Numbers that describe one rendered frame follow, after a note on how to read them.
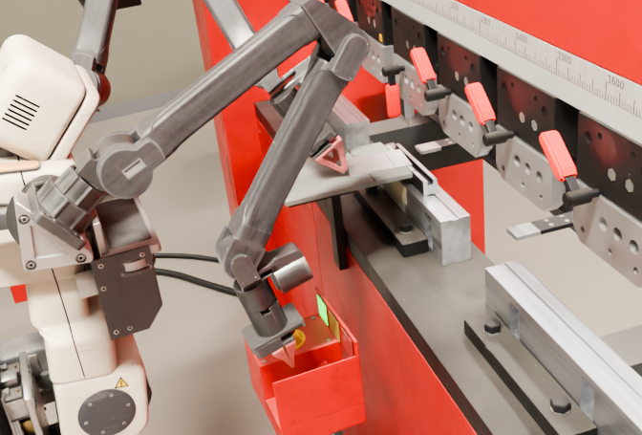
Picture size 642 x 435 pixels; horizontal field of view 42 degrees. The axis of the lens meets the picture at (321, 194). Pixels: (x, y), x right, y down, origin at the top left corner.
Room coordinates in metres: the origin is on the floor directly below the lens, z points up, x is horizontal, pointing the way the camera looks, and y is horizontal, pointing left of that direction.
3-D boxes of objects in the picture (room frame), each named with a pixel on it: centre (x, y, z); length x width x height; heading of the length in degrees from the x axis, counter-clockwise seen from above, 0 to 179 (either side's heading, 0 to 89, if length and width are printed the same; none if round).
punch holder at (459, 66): (1.21, -0.27, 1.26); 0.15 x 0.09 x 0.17; 14
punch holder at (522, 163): (1.02, -0.31, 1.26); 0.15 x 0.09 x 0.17; 14
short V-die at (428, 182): (1.54, -0.19, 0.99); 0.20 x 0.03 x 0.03; 14
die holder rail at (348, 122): (2.11, -0.05, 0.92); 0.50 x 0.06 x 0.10; 14
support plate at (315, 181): (1.54, -0.04, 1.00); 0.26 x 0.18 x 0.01; 104
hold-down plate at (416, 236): (1.52, -0.13, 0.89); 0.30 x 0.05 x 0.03; 14
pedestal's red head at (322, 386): (1.24, 0.07, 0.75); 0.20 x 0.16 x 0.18; 18
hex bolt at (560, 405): (0.88, -0.29, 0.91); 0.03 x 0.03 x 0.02
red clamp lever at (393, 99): (1.41, -0.15, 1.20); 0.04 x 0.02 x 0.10; 104
